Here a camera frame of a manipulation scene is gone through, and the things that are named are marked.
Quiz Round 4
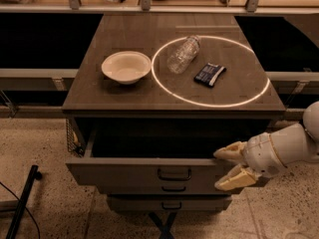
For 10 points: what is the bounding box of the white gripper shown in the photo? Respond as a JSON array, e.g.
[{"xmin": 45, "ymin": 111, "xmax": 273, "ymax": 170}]
[{"xmin": 213, "ymin": 132, "xmax": 286, "ymax": 191}]

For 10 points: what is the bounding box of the grey top drawer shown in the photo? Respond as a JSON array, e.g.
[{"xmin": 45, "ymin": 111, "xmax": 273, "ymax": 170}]
[{"xmin": 65, "ymin": 129, "xmax": 270, "ymax": 188}]

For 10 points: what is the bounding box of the grey drawer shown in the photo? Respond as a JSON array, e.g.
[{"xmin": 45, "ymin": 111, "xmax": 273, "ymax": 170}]
[
  {"xmin": 107, "ymin": 195, "xmax": 231, "ymax": 212},
  {"xmin": 65, "ymin": 129, "xmax": 270, "ymax": 188},
  {"xmin": 98, "ymin": 185, "xmax": 241, "ymax": 195}
]

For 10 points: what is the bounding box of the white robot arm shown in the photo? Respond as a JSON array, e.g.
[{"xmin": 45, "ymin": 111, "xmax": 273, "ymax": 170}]
[{"xmin": 213, "ymin": 102, "xmax": 319, "ymax": 191}]

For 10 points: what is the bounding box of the grey bottom drawer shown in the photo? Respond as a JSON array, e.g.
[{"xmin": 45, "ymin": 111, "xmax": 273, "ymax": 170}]
[{"xmin": 107, "ymin": 195, "xmax": 231, "ymax": 212}]

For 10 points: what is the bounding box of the grey middle drawer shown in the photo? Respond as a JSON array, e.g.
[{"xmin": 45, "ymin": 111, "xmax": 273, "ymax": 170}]
[{"xmin": 98, "ymin": 185, "xmax": 241, "ymax": 195}]

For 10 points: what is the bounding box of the dark blue snack packet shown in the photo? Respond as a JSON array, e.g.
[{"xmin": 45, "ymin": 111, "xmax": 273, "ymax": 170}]
[{"xmin": 193, "ymin": 63, "xmax": 226, "ymax": 88}]

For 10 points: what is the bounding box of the blue cross floor tape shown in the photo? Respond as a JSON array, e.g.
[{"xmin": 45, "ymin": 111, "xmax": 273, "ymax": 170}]
[{"xmin": 149, "ymin": 212, "xmax": 176, "ymax": 239}]

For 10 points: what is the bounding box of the clear plastic water bottle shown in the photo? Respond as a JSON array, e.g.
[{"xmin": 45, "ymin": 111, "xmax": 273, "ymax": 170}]
[{"xmin": 166, "ymin": 35, "xmax": 200, "ymax": 74}]

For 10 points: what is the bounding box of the white bowl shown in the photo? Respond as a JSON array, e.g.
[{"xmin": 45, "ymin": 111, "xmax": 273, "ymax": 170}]
[{"xmin": 101, "ymin": 51, "xmax": 152, "ymax": 85}]

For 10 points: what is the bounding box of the black metal stand leg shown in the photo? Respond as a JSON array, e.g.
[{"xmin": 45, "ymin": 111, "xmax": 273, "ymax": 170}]
[{"xmin": 6, "ymin": 165, "xmax": 42, "ymax": 239}]

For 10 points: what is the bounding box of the wire mesh basket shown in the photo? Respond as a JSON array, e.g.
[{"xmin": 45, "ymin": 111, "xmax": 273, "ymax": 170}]
[{"xmin": 66, "ymin": 119, "xmax": 85, "ymax": 157}]

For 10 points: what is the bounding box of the black cable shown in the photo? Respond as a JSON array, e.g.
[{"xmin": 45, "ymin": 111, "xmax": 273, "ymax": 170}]
[{"xmin": 0, "ymin": 181, "xmax": 42, "ymax": 239}]

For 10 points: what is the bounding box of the metal railing frame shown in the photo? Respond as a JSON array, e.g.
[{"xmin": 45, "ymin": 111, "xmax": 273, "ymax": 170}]
[{"xmin": 0, "ymin": 0, "xmax": 319, "ymax": 118}]

